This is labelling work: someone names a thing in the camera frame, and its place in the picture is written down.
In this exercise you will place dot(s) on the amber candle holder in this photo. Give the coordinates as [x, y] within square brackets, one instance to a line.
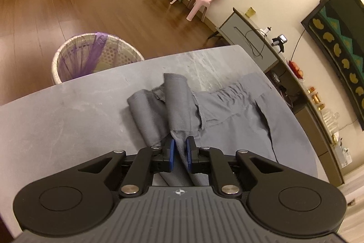
[321, 107]
[311, 89]

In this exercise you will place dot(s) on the woven wastebasket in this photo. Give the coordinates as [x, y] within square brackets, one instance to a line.
[128, 55]

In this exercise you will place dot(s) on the grey pants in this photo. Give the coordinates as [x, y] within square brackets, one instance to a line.
[227, 112]

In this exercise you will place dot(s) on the cluster of clear glasses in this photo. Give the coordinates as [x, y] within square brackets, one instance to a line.
[330, 119]

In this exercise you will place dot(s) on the yellow cup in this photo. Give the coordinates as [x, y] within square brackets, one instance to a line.
[250, 12]

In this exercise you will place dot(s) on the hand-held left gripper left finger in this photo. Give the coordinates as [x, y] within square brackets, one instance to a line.
[171, 154]

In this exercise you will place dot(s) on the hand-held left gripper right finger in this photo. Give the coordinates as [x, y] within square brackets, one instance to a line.
[189, 154]

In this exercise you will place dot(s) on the television with patterned cover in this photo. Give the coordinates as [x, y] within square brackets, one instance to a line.
[341, 52]

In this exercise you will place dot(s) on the gold incense bowl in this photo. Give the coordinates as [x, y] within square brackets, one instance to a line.
[316, 97]

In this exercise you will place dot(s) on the long low sideboard cabinet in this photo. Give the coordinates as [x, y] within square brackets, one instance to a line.
[318, 129]

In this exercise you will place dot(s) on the purple bin bag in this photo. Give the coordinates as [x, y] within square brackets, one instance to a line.
[91, 55]

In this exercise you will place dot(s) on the plate of red fruit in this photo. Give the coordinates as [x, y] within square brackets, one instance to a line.
[297, 69]

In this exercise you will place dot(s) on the small camera on stand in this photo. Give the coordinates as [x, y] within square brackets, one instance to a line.
[280, 41]

